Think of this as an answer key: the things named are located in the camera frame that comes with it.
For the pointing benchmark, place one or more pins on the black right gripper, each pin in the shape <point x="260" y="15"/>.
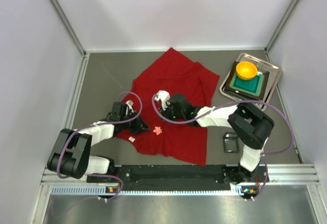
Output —
<point x="166" y="110"/>

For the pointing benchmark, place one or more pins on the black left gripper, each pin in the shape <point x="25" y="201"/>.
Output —
<point x="136" y="123"/>

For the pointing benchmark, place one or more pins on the red garment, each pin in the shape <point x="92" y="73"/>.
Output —
<point x="174" y="73"/>

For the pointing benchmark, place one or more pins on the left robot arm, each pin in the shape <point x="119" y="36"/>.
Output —
<point x="71" y="152"/>

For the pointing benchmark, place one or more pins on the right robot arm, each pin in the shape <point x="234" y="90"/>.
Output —
<point x="251" y="125"/>

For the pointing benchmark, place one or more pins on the pink leaf brooch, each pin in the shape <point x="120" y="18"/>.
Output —
<point x="157" y="130"/>

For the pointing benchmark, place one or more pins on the white garment label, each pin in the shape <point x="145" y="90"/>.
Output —
<point x="132" y="139"/>

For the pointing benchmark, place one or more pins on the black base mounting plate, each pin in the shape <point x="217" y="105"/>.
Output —
<point x="219" y="173"/>

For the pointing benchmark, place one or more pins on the small black open box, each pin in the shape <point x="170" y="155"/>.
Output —
<point x="230" y="143"/>

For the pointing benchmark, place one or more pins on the orange bowl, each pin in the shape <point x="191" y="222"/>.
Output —
<point x="246" y="70"/>

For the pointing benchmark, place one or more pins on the black and teal square plate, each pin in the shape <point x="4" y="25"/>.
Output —
<point x="253" y="89"/>

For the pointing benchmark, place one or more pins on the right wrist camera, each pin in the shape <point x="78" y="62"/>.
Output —
<point x="162" y="97"/>

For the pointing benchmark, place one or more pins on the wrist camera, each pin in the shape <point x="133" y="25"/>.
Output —
<point x="130" y="104"/>
<point x="162" y="97"/>

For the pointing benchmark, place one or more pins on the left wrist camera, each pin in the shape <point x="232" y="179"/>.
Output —
<point x="130" y="104"/>

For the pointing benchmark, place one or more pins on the aluminium frame rail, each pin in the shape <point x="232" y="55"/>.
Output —
<point x="288" y="174"/>

